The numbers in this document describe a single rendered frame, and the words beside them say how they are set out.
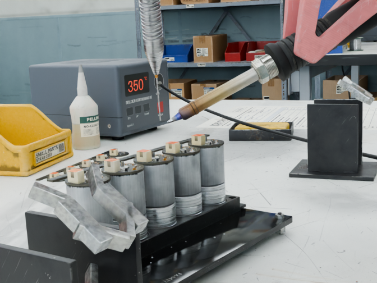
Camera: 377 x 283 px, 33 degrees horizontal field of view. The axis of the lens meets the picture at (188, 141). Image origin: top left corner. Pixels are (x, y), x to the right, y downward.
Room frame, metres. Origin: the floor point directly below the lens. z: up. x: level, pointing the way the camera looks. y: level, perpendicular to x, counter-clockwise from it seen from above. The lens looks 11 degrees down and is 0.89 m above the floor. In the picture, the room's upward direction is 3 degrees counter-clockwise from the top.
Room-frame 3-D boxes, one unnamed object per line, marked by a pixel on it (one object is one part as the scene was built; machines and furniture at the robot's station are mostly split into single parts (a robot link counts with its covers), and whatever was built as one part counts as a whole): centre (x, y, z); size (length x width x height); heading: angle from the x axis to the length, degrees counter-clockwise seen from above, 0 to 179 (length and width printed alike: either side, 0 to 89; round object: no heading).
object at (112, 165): (0.35, 0.04, 0.82); 0.01 x 0.01 x 0.01; 53
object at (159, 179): (0.38, 0.02, 0.79); 0.02 x 0.02 x 0.05
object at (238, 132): (0.77, -0.09, 0.76); 0.07 x 0.05 x 0.02; 77
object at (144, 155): (0.38, 0.03, 0.82); 0.01 x 0.01 x 0.01; 53
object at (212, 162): (0.43, -0.01, 0.79); 0.02 x 0.02 x 0.05
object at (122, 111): (0.86, 0.12, 0.80); 0.15 x 0.12 x 0.10; 58
